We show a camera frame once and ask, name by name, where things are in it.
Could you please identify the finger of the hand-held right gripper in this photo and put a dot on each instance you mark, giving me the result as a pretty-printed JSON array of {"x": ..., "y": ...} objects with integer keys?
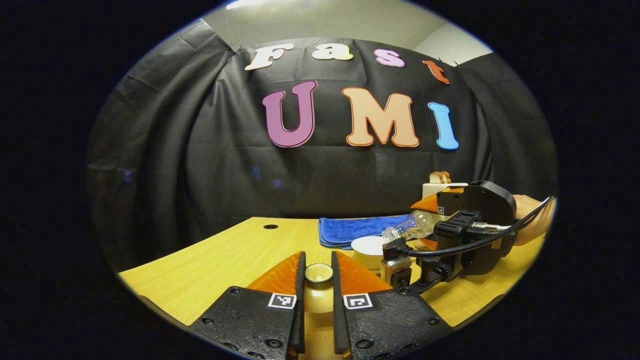
[
  {"x": 427, "y": 202},
  {"x": 429, "y": 243}
]

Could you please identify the white toaster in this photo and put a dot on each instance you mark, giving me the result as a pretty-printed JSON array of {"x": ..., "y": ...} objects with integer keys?
[{"x": 432, "y": 189}]

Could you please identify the blue folded towel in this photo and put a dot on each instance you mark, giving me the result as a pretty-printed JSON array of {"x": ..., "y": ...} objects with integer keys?
[{"x": 350, "y": 230}]

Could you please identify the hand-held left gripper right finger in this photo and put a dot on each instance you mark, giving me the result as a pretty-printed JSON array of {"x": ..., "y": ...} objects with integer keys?
[{"x": 337, "y": 310}]

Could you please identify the clear glass water bottle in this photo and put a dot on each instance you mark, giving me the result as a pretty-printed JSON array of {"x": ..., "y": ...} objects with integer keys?
[{"x": 415, "y": 225}]

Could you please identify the cream teacup lid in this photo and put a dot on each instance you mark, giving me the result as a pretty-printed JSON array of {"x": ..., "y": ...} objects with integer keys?
[{"x": 318, "y": 295}]

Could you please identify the toast bread slice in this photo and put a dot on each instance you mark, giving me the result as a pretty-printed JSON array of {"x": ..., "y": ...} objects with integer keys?
[
  {"x": 446, "y": 177},
  {"x": 435, "y": 177}
]

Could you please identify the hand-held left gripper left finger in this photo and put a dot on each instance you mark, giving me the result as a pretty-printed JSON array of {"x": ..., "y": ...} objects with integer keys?
[{"x": 300, "y": 300}]

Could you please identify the cream teacup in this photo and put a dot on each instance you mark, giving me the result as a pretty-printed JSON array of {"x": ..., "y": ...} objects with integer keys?
[{"x": 367, "y": 252}]

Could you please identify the black backdrop cloth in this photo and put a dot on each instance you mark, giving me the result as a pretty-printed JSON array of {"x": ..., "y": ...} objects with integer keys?
[{"x": 200, "y": 165}]

